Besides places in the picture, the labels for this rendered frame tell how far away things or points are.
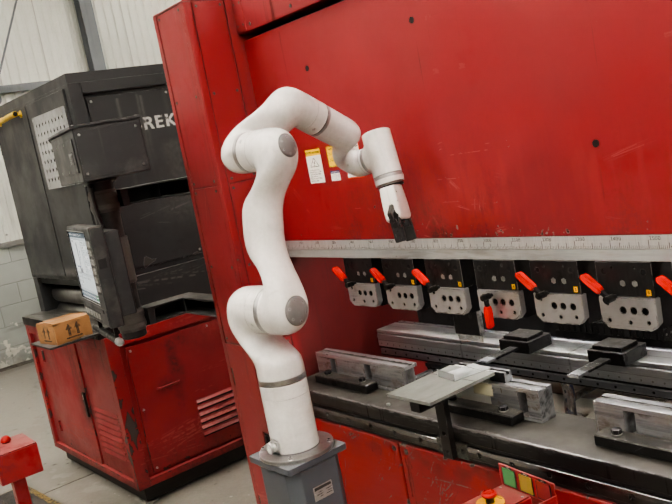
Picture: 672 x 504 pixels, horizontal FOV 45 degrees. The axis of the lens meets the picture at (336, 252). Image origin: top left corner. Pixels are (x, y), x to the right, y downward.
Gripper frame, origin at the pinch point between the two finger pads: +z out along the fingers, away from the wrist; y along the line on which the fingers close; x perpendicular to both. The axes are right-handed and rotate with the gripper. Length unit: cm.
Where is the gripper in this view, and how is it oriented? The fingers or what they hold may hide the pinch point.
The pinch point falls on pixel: (405, 237)
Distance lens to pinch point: 230.1
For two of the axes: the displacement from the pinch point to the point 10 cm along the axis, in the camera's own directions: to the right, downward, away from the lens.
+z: 2.7, 9.6, -0.5
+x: 8.8, -2.7, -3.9
